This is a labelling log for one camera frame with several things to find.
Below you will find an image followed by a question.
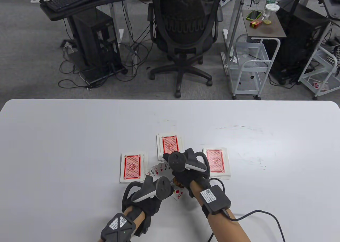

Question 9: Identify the person's right hand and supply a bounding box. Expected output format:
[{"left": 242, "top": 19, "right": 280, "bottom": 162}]
[{"left": 163, "top": 153, "right": 211, "bottom": 198}]

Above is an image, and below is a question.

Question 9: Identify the person's left hand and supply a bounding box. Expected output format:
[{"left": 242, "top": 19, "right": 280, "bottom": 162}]
[{"left": 124, "top": 195, "right": 163, "bottom": 237}]

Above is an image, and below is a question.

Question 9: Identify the red-backed playing card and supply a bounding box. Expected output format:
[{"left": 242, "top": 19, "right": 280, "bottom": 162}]
[{"left": 145, "top": 162, "right": 185, "bottom": 201}]

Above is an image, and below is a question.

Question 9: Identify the card pile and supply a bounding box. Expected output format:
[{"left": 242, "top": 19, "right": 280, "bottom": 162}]
[
  {"left": 203, "top": 147, "right": 231, "bottom": 180},
  {"left": 156, "top": 133, "right": 184, "bottom": 161},
  {"left": 120, "top": 153, "right": 148, "bottom": 183}
]

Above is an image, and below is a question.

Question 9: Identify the person's right forearm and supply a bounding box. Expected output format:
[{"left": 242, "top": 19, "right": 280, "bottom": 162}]
[{"left": 191, "top": 181, "right": 251, "bottom": 242}]

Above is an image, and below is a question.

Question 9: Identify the person's left forearm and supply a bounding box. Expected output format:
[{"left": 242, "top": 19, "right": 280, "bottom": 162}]
[{"left": 124, "top": 207, "right": 146, "bottom": 228}]

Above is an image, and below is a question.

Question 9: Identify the grey tracking controller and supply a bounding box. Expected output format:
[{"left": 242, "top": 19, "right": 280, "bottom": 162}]
[
  {"left": 168, "top": 148, "right": 210, "bottom": 179},
  {"left": 122, "top": 175, "right": 172, "bottom": 214}
]

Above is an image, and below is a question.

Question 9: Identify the black mesh office chair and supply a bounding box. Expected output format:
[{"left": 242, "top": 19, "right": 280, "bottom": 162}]
[{"left": 147, "top": 0, "right": 224, "bottom": 98}]

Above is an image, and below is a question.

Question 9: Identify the brown side table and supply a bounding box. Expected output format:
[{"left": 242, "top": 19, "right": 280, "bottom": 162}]
[{"left": 241, "top": 9, "right": 287, "bottom": 39}]

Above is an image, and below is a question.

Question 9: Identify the black computer tower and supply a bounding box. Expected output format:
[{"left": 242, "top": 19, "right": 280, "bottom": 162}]
[
  {"left": 268, "top": 0, "right": 332, "bottom": 86},
  {"left": 71, "top": 9, "right": 123, "bottom": 75}
]

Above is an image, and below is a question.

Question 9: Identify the green-cased phone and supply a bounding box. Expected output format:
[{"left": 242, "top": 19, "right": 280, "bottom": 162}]
[{"left": 246, "top": 10, "right": 262, "bottom": 21}]

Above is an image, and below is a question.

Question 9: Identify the glass jar white lid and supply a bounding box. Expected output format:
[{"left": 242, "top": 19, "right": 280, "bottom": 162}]
[{"left": 263, "top": 4, "right": 280, "bottom": 25}]

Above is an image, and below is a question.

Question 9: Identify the black white checkered cloth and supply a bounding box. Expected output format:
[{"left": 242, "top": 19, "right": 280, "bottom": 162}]
[{"left": 325, "top": 47, "right": 340, "bottom": 68}]

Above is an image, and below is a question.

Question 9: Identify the black wrist module cable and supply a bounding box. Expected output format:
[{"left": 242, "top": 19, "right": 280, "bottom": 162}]
[{"left": 207, "top": 178, "right": 286, "bottom": 242}]

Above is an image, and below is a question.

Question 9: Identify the tangle of black floor cables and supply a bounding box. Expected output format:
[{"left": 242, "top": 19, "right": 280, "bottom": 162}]
[{"left": 58, "top": 39, "right": 150, "bottom": 91}]

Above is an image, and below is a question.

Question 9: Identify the white wire cart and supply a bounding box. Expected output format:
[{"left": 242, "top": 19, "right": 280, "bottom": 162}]
[
  {"left": 297, "top": 25, "right": 340, "bottom": 100},
  {"left": 228, "top": 34, "right": 281, "bottom": 101}
]

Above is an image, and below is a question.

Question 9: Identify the silver metal post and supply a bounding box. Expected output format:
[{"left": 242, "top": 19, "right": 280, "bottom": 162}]
[{"left": 221, "top": 0, "right": 249, "bottom": 76}]

